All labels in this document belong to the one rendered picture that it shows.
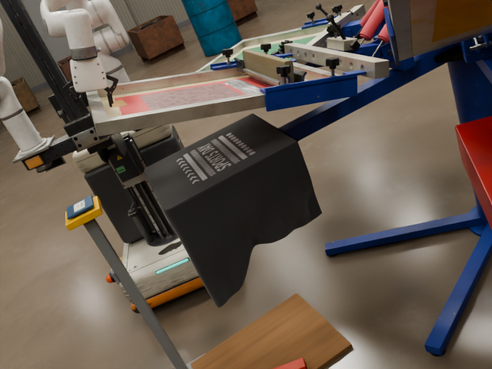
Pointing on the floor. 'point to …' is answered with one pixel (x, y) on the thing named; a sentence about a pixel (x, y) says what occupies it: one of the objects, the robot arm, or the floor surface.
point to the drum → (212, 25)
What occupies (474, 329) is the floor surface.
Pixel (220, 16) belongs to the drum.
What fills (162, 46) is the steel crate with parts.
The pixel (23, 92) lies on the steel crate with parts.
